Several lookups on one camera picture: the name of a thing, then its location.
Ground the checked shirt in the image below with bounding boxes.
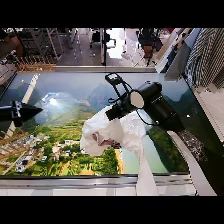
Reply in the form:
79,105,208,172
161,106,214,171
184,27,224,92

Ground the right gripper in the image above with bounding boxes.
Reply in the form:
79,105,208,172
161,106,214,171
105,95,137,122

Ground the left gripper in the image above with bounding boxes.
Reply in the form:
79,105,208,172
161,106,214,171
10,100,25,128

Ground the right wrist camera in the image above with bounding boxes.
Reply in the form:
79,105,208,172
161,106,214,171
104,72,135,105

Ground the white garment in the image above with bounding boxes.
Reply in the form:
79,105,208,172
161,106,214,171
79,105,160,197

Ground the person's forearm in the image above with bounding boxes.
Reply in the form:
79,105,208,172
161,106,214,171
0,29,25,59

